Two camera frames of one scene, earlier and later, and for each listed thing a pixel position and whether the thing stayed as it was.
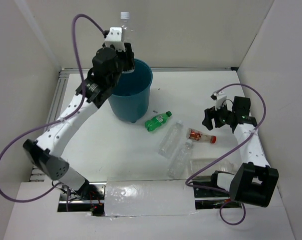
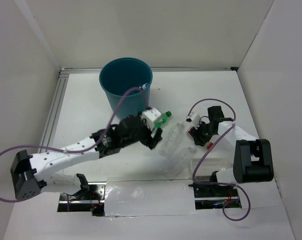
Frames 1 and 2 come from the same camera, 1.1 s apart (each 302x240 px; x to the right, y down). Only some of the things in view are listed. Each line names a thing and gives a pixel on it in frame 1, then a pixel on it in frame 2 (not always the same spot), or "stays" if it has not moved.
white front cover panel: x=156 y=196 stays
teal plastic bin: x=130 y=99 stays
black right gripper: x=210 y=113 -> x=197 y=133
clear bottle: x=127 y=30 -> x=145 y=86
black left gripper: x=128 y=55 -> x=152 y=142
